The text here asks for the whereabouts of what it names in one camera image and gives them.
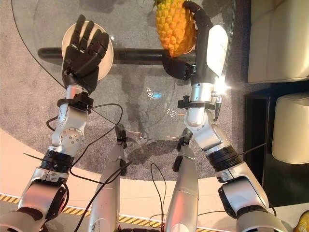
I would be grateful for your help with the cream leather sofa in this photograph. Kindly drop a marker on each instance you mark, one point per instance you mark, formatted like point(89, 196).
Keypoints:
point(277, 36)

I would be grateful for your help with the silver robot leg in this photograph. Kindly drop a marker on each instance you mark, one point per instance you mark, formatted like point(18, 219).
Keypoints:
point(108, 193)
point(184, 191)

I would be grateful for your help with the cream leather ottoman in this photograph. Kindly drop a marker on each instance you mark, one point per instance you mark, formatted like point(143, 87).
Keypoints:
point(292, 128)

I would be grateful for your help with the yellow black hazard tape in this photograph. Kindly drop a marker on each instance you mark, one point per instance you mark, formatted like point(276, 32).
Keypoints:
point(74, 210)

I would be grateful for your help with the yellow pineapple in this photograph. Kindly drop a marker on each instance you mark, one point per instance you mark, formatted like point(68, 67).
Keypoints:
point(172, 26)

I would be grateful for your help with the silver right robot leg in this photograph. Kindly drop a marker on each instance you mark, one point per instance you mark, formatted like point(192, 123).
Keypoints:
point(184, 191)

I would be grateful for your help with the black table base bar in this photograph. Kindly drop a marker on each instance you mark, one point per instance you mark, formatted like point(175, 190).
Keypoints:
point(135, 56)

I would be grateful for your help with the silver left robot leg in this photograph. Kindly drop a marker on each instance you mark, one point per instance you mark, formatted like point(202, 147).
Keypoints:
point(108, 193)

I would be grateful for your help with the white round plate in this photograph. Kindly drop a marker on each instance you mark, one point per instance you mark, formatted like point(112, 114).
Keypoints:
point(107, 65)

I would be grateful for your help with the grey rug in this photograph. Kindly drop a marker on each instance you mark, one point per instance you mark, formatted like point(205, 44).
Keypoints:
point(26, 91)

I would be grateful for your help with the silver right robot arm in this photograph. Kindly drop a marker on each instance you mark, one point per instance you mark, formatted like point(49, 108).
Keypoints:
point(205, 139)

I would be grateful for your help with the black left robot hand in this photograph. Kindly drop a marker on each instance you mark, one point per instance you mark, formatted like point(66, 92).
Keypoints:
point(80, 65)

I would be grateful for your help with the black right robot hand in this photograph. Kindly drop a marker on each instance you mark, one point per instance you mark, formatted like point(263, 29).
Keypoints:
point(201, 53)

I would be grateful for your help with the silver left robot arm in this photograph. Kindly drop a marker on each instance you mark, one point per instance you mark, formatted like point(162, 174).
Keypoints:
point(70, 136)

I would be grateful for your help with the yellow object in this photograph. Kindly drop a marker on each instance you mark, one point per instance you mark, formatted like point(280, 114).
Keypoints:
point(303, 221)

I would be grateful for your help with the black side table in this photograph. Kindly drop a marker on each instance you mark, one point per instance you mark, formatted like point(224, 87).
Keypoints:
point(258, 125)

